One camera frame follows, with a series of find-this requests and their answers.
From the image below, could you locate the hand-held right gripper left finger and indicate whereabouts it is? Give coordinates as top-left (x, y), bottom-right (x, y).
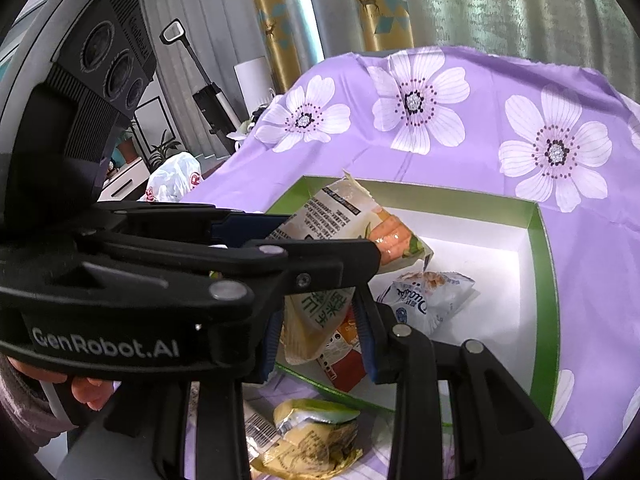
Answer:
top-left (151, 308), bottom-right (285, 480)

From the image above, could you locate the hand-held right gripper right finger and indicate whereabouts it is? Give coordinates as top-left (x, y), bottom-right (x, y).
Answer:
top-left (351, 291), bottom-right (584, 480)

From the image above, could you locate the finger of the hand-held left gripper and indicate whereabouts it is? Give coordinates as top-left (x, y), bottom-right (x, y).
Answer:
top-left (80, 239), bottom-right (382, 307)
top-left (97, 203), bottom-right (292, 247)

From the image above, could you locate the red white snack packet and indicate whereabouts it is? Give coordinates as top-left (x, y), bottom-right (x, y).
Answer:
top-left (317, 310), bottom-right (381, 393)

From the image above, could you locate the green white snack packet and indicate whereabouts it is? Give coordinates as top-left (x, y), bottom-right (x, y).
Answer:
top-left (280, 285), bottom-right (358, 366)

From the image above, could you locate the carrot print snack packet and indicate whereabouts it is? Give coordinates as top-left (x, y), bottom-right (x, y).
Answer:
top-left (264, 170), bottom-right (436, 273)

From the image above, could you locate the white blue snack packet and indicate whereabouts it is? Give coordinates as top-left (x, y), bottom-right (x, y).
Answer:
top-left (376, 270), bottom-right (477, 338)

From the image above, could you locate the green cardboard box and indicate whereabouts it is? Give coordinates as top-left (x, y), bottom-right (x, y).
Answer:
top-left (265, 175), bottom-right (561, 423)

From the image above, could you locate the person's left hand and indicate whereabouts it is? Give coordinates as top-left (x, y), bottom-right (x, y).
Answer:
top-left (70, 374), bottom-right (123, 411)

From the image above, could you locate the white red plastic bag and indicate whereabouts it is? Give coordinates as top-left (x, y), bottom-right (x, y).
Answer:
top-left (145, 152), bottom-right (203, 203)

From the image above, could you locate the yellow green snack packet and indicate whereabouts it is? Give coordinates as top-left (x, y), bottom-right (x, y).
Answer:
top-left (250, 399), bottom-right (363, 478)

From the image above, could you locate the green leafy houseplant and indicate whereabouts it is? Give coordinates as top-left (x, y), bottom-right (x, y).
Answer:
top-left (147, 130), bottom-right (183, 171)

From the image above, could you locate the black upright vacuum cleaner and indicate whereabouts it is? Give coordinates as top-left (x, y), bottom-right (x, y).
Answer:
top-left (160, 19), bottom-right (241, 142)

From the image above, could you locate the white cabinet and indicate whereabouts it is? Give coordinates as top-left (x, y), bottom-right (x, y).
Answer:
top-left (97, 160), bottom-right (151, 203)

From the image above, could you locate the plant in terracotta pot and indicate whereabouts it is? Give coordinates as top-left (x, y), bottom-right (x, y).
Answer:
top-left (117, 130), bottom-right (138, 163)

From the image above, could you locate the white board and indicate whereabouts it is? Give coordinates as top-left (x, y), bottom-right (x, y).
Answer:
top-left (234, 55), bottom-right (276, 121)

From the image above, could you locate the yellow deer print curtain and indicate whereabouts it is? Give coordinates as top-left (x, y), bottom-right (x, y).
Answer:
top-left (345, 0), bottom-right (416, 53)
top-left (243, 0), bottom-right (326, 96)

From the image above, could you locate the grey pleated curtain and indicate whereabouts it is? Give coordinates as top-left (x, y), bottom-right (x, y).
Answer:
top-left (135, 0), bottom-right (261, 151)

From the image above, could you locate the purple floral tablecloth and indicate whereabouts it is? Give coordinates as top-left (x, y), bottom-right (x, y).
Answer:
top-left (180, 46), bottom-right (640, 480)

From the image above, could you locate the silver shiny curtain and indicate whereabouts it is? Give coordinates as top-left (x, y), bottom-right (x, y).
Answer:
top-left (300, 0), bottom-right (636, 68)

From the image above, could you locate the black picture frame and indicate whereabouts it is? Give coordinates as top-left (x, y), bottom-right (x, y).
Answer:
top-left (132, 95), bottom-right (176, 161)

